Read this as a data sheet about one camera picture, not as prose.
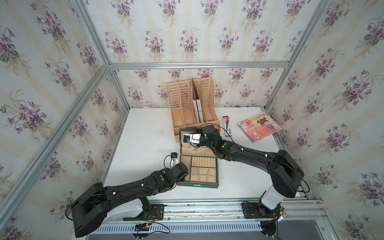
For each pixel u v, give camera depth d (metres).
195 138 0.71
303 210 0.75
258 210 0.66
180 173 0.62
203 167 0.84
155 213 0.72
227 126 1.07
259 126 1.08
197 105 0.87
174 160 0.73
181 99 1.16
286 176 0.45
